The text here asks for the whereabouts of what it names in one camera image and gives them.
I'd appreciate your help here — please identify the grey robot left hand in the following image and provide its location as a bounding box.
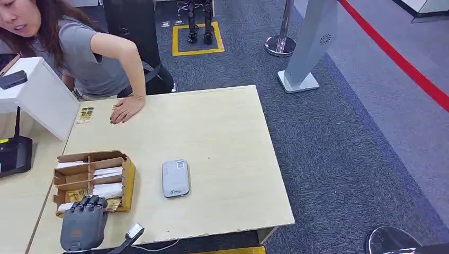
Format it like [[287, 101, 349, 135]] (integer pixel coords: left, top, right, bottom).
[[60, 195, 110, 252]]

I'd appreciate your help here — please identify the person's left hand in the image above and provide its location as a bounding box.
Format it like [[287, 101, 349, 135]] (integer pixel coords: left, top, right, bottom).
[[110, 95, 147, 125]]

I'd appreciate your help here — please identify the wooden card box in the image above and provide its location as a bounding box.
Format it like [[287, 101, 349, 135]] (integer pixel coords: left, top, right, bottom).
[[52, 150, 137, 219]]

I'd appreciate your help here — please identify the person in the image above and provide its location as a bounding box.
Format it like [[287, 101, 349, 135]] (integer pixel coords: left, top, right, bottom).
[[0, 0, 148, 102]]

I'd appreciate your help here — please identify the white cabinet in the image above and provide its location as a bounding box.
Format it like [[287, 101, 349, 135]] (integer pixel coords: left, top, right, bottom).
[[0, 56, 80, 142]]

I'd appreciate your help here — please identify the yellow floor tape square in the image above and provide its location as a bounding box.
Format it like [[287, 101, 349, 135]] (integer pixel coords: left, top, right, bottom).
[[171, 21, 225, 57]]

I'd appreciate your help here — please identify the white card reader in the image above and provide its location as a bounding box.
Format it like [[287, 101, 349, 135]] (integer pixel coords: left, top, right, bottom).
[[161, 159, 191, 199]]

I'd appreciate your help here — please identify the black chair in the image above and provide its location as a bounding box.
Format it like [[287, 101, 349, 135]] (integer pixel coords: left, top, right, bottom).
[[102, 0, 175, 98]]

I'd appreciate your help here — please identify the black router with antenna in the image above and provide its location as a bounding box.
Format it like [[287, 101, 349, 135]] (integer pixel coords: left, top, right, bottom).
[[0, 106, 34, 179]]

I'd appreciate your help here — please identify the black robot leg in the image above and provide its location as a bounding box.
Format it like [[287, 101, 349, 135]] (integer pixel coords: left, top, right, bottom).
[[186, 0, 200, 44], [202, 0, 215, 46]]

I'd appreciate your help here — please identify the small black device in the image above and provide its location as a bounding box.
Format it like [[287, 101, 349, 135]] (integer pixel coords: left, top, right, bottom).
[[0, 70, 29, 90]]

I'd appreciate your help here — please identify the tablet with brown edge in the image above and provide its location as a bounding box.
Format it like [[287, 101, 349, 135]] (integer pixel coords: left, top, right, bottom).
[[0, 52, 20, 77]]

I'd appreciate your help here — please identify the yellow floor strip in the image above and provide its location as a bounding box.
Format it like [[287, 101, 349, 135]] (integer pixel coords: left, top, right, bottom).
[[189, 246, 266, 254]]

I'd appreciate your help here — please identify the pale desk leg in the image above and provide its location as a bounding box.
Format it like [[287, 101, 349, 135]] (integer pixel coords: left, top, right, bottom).
[[257, 226, 279, 246]]

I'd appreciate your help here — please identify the grey kiosk stand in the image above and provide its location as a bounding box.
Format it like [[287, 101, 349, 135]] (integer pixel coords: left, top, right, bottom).
[[276, 0, 339, 94]]

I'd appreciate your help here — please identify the red floor tape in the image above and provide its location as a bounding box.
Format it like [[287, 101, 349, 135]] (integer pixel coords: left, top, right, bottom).
[[338, 0, 449, 114]]

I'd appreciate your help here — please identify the chrome round base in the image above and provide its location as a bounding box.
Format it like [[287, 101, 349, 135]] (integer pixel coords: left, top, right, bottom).
[[364, 225, 424, 254]]

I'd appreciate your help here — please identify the white platform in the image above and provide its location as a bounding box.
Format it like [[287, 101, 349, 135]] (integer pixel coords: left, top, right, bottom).
[[392, 0, 449, 24]]

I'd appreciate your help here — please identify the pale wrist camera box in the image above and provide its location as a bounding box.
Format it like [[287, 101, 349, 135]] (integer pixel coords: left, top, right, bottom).
[[106, 223, 146, 254]]

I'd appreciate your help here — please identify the white cable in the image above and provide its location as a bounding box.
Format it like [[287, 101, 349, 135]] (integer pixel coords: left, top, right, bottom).
[[131, 239, 180, 254]]

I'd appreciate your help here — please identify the chrome stanchion post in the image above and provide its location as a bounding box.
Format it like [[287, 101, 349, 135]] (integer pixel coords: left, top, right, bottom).
[[264, 0, 297, 58]]

